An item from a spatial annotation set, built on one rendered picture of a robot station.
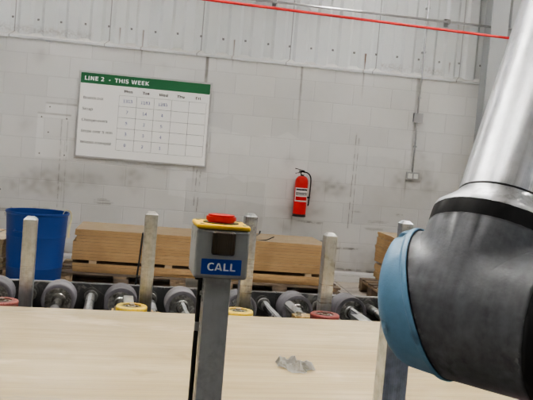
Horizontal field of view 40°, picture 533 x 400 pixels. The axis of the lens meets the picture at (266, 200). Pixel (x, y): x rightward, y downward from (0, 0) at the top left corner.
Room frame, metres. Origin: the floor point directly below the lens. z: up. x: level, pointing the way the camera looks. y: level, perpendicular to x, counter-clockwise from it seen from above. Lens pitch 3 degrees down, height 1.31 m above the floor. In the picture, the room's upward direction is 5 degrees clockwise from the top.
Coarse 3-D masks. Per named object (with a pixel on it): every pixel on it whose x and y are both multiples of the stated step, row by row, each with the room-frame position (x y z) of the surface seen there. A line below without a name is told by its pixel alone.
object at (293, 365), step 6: (276, 360) 1.47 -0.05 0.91; (282, 360) 1.47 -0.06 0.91; (288, 360) 1.46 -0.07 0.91; (294, 360) 1.45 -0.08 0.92; (306, 360) 1.45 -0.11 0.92; (282, 366) 1.44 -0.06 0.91; (288, 366) 1.43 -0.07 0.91; (294, 366) 1.42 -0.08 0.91; (300, 366) 1.42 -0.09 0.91; (306, 366) 1.44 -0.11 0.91; (312, 366) 1.44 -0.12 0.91; (294, 372) 1.41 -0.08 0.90; (300, 372) 1.41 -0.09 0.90; (306, 372) 1.42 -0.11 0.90
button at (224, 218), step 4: (208, 216) 0.96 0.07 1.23; (212, 216) 0.96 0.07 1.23; (216, 216) 0.96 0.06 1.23; (220, 216) 0.96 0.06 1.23; (224, 216) 0.96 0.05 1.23; (228, 216) 0.96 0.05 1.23; (232, 216) 0.97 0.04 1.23; (208, 220) 0.97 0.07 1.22; (212, 220) 0.96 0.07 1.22; (216, 220) 0.95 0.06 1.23; (220, 220) 0.95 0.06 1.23; (224, 220) 0.95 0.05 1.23; (228, 220) 0.96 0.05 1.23; (232, 220) 0.96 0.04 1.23
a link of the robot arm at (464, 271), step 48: (528, 0) 0.67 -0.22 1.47; (528, 48) 0.63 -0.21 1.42; (528, 96) 0.61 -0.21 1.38; (480, 144) 0.62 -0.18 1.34; (528, 144) 0.59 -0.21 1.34; (480, 192) 0.58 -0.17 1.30; (528, 192) 0.58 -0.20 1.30; (432, 240) 0.58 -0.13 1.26; (480, 240) 0.55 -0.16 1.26; (528, 240) 0.55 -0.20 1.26; (384, 288) 0.58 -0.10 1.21; (432, 288) 0.55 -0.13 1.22; (480, 288) 0.53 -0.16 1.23; (528, 288) 0.51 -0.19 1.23; (432, 336) 0.55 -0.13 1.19; (480, 336) 0.52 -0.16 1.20; (480, 384) 0.54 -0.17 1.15
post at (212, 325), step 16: (208, 288) 0.95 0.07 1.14; (224, 288) 0.96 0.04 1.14; (208, 304) 0.95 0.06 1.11; (224, 304) 0.96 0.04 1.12; (208, 320) 0.95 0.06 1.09; (224, 320) 0.96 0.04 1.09; (208, 336) 0.95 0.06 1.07; (224, 336) 0.96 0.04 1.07; (192, 352) 0.97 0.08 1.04; (208, 352) 0.96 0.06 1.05; (224, 352) 0.96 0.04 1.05; (192, 368) 0.97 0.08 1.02; (208, 368) 0.96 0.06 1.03; (192, 384) 0.97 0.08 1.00; (208, 384) 0.96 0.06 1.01
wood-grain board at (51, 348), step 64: (0, 320) 1.63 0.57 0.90; (64, 320) 1.68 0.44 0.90; (128, 320) 1.74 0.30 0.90; (192, 320) 1.80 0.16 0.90; (256, 320) 1.86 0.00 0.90; (320, 320) 1.92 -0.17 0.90; (0, 384) 1.20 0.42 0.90; (64, 384) 1.23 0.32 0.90; (128, 384) 1.26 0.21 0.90; (256, 384) 1.32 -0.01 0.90; (320, 384) 1.35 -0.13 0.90; (448, 384) 1.42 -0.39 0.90
